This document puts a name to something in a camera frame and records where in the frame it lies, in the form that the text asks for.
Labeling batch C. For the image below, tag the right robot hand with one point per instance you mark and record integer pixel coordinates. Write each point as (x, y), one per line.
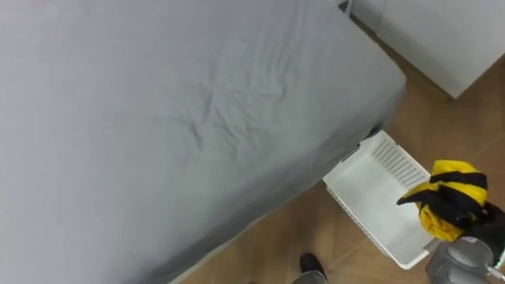
(487, 229)

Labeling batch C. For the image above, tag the yellow and black garment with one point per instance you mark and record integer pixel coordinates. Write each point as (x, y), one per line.
(453, 185)

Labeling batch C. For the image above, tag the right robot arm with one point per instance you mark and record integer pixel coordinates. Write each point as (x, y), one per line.
(459, 260)

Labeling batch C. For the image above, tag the white plastic laundry basket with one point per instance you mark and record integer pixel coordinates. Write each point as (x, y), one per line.
(367, 197)

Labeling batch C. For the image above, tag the robot legs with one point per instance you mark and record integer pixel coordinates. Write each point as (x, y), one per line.
(311, 268)

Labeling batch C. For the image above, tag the white cabinet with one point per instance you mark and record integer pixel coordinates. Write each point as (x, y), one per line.
(442, 35)

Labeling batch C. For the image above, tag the grey bed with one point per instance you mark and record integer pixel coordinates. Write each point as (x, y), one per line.
(165, 118)

